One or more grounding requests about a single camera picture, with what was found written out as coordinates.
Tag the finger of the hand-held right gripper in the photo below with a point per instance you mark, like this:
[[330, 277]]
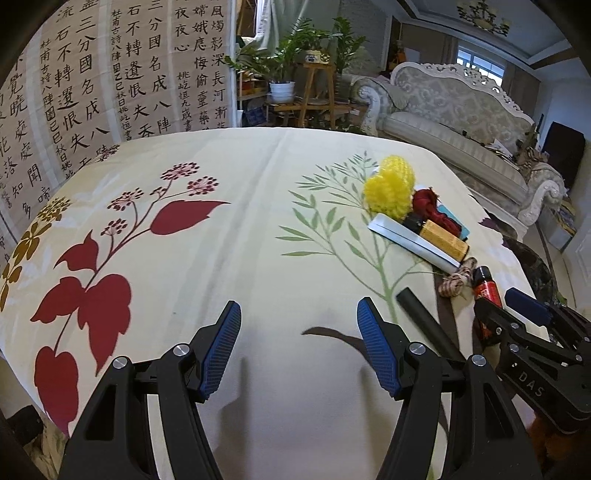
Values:
[[498, 321], [526, 304]]

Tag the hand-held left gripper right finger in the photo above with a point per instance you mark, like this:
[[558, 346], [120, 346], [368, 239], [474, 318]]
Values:
[[376, 350]]

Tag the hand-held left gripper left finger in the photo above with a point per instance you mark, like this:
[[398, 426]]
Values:
[[221, 350]]

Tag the red bottle with black cap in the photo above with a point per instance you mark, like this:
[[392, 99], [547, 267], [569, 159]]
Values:
[[489, 290]]

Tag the black plastic tube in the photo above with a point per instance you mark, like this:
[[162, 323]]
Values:
[[425, 318]]

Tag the yellow foam net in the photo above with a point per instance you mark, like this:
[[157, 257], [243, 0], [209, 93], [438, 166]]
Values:
[[390, 189]]

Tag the orange bottle with black cap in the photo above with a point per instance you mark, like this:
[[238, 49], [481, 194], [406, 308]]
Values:
[[445, 240]]

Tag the floral tablecloth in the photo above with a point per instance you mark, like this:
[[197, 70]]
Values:
[[231, 254]]

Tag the white and teal packet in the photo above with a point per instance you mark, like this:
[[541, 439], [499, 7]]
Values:
[[457, 226]]

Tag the white flat tube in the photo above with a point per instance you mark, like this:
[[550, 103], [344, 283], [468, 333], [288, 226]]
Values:
[[401, 235]]

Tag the red yarn bundle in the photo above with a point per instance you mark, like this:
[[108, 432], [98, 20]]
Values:
[[429, 201]]

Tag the brown patterned cloth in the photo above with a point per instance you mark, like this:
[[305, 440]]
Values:
[[531, 159]]

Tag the black television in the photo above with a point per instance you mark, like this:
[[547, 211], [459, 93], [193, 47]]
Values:
[[563, 152]]

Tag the ornate cream sofa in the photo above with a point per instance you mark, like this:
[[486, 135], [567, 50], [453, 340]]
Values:
[[443, 124]]

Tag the leafy floor plant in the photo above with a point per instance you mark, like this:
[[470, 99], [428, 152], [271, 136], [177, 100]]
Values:
[[337, 122]]

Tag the window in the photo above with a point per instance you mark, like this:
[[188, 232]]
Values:
[[480, 64]]

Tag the white metal shelf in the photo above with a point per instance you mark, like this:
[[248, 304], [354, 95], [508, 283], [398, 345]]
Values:
[[254, 99]]

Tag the wooden plant stand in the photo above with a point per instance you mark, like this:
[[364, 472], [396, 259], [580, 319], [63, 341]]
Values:
[[318, 92]]

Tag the plant in white pot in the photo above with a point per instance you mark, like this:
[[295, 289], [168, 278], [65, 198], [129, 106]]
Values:
[[281, 90]]

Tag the gold chandelier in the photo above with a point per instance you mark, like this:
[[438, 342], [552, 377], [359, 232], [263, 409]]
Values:
[[482, 16]]

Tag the plant in patterned pot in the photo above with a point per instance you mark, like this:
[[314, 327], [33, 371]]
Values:
[[318, 56]]

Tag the calligraphy screen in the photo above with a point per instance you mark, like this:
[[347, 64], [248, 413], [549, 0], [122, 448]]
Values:
[[92, 69]]

